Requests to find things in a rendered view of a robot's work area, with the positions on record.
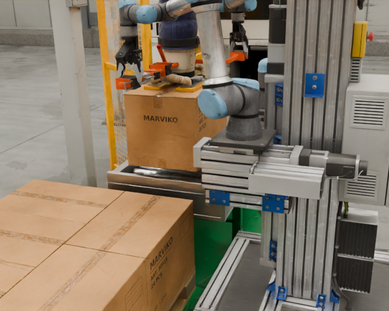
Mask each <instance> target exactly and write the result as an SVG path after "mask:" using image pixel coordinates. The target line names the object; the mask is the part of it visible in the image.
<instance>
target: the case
mask: <svg viewBox="0 0 389 311"><path fill-rule="evenodd" d="M148 84H150V82H149V83H147V84H145V85H141V87H140V88H138V89H135V90H131V91H129V92H127V93H125V94H123V98H124V108H125V125H126V134H127V152H128V164H129V165H136V166H142V167H153V168H164V169H171V170H183V171H189V172H197V171H198V170H199V169H200V168H199V167H194V166H193V146H194V145H195V144H197V143H198V142H199V141H200V140H201V139H202V138H203V137H207V138H211V139H212V138H213V137H214V136H215V135H216V134H217V133H218V132H219V131H220V130H222V129H223V128H224V127H225V126H227V117H224V118H218V119H210V118H207V117H206V116H205V115H204V114H203V113H202V112H201V110H200V108H199V105H198V96H199V93H200V92H201V91H202V90H203V87H202V88H200V89H198V90H196V91H195V92H193V93H191V92H181V91H176V88H178V87H179V86H181V85H175V83H174V84H172V85H170V86H168V87H166V88H164V89H162V90H150V89H144V86H146V85H148Z"/></svg>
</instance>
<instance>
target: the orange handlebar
mask: <svg viewBox="0 0 389 311"><path fill-rule="evenodd" d="M238 58H239V55H237V54H236V55H234V56H232V57H231V58H229V59H227V60H226V63H227V64H229V63H231V62H233V61H234V60H237V59H238ZM196 64H203V60H202V59H196ZM177 66H179V63H178V62H176V63H174V64H172V67H171V69H172V68H174V67H177ZM144 72H149V73H151V76H154V73H155V72H160V73H162V72H163V70H162V69H159V70H158V69H154V68H152V69H147V70H144ZM124 83H126V82H121V81H120V82H119V86H121V87H125V85H124Z"/></svg>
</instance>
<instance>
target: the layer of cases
mask: <svg viewBox="0 0 389 311"><path fill-rule="evenodd" d="M194 266H195V245H194V219H193V200H189V199H179V198H174V197H165V196H156V195H151V194H142V193H133V192H128V191H126V192H125V191H119V190H113V189H104V188H95V187H90V186H81V185H72V184H67V183H58V182H52V181H43V180H32V181H30V182H29V183H27V184H25V185H23V186H22V187H20V188H19V189H17V190H15V191H14V192H12V193H10V194H8V195H7V196H5V197H4V198H2V199H0V311H166V310H167V308H168V307H169V305H170V304H171V302H172V301H173V299H174V297H175V296H176V294H177V293H178V291H179V290H180V288H181V286H182V285H183V283H184V282H185V280H186V279H187V277H188V275H189V274H190V272H191V271H192V269H193V268H194Z"/></svg>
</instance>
